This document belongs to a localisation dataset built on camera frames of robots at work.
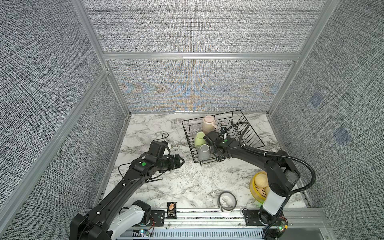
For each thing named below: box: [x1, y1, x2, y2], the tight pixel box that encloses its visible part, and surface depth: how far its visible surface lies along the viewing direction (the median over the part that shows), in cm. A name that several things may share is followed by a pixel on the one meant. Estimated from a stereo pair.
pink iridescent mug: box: [202, 115, 217, 135], surface depth 99 cm
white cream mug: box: [196, 144, 211, 161], surface depth 87 cm
